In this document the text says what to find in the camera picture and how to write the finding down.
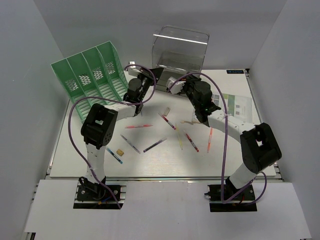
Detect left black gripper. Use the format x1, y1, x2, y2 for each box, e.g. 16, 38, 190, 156
137, 67, 164, 102

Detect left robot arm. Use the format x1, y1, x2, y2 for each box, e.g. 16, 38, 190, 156
80, 67, 164, 200

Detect small blue label sticker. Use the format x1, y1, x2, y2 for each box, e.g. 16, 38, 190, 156
226, 69, 244, 74

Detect red orange highlighter pen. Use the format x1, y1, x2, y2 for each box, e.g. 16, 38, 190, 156
125, 124, 153, 129

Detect red pen right centre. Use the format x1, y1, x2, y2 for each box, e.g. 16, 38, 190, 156
185, 133, 199, 152

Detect red pen near eraser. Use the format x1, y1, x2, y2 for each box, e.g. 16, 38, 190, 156
158, 113, 176, 130

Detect small yellow eraser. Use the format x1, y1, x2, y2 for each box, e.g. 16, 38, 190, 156
116, 149, 124, 156

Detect clear plastic drawer cabinet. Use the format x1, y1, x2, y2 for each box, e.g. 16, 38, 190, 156
151, 25, 210, 92

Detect plastic sleeve with printed sheets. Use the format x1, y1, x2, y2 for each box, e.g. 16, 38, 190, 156
222, 93, 253, 123

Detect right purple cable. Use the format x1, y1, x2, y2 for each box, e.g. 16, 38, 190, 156
169, 72, 268, 205

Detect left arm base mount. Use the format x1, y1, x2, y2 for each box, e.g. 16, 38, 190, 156
73, 177, 126, 210

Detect dark purple pen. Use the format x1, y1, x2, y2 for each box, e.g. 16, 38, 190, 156
143, 137, 167, 153

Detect beige eraser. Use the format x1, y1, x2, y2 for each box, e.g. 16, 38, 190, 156
163, 107, 171, 116

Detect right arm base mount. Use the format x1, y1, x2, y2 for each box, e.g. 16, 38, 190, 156
204, 183, 258, 213

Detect grey clear pen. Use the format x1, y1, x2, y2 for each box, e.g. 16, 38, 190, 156
120, 134, 141, 154

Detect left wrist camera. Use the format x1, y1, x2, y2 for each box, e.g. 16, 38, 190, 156
126, 61, 142, 77

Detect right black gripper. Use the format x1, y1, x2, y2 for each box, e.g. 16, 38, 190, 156
178, 71, 203, 110

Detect green plastic file organizer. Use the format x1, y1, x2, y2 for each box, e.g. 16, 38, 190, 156
51, 41, 128, 122

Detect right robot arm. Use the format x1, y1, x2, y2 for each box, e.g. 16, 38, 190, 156
182, 73, 282, 200

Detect blue pen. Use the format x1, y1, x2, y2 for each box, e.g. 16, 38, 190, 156
106, 147, 123, 164

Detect yellow highlighter pen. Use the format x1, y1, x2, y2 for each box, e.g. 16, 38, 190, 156
175, 124, 183, 150

